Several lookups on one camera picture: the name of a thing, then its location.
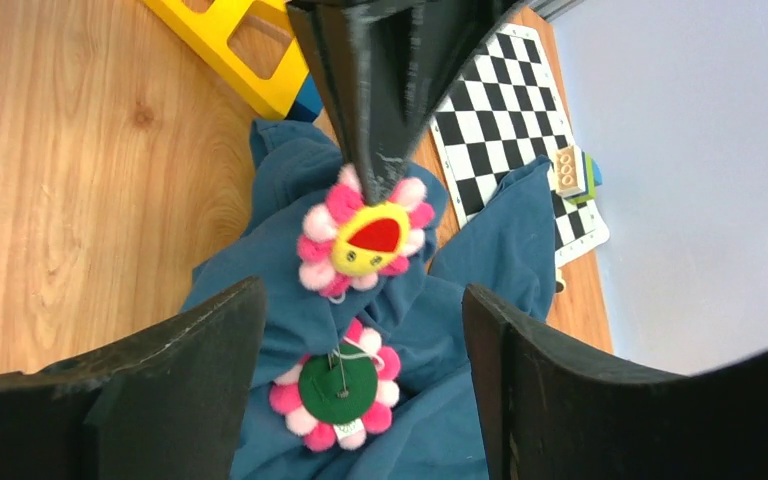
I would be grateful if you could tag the yellow plastic frame toy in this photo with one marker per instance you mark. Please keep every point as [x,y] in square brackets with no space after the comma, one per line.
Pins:
[249,44]

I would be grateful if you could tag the stacked toy bricks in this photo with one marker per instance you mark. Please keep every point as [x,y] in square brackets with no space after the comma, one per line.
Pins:
[576,175]

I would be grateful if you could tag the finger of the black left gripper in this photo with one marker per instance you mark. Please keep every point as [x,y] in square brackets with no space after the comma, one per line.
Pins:
[431,42]
[362,58]

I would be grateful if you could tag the blue toy brick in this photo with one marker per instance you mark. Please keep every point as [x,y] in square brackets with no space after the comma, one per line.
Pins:
[307,105]

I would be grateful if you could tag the blue garment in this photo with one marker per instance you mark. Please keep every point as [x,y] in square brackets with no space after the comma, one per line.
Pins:
[508,247]

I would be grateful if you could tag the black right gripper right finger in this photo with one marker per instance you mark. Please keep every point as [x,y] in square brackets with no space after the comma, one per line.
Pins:
[553,407]

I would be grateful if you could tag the pink white flower brooch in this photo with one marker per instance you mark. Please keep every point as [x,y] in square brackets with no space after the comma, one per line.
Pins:
[346,244]

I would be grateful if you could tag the black white checkerboard mat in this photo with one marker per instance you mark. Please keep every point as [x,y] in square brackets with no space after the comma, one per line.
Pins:
[501,113]

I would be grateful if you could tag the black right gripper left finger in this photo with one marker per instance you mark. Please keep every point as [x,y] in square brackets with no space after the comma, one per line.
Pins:
[166,402]

